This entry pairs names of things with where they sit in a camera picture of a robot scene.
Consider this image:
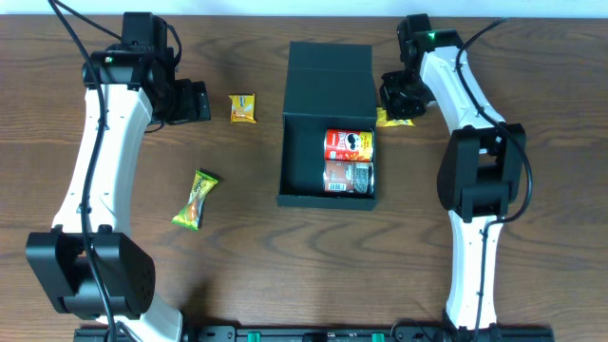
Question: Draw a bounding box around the yellow snack packet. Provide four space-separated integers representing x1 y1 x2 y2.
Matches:
376 107 414 127

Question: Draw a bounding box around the red Pringles can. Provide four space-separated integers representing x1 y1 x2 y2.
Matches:
324 129 374 162

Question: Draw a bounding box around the brown Pringles can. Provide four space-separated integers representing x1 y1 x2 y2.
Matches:
323 161 374 195

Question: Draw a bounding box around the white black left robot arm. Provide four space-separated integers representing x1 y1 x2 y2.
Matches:
26 12 210 341

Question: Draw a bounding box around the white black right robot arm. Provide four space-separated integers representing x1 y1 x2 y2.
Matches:
379 14 533 341

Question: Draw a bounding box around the orange cracker packet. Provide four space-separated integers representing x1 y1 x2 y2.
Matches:
229 93 257 124

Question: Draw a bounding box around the black open gift box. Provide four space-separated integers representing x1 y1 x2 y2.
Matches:
276 42 378 211

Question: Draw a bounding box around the green pandan snack packet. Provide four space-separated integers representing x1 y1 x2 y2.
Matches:
171 170 219 231

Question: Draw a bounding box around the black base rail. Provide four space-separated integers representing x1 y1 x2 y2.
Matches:
73 324 556 342

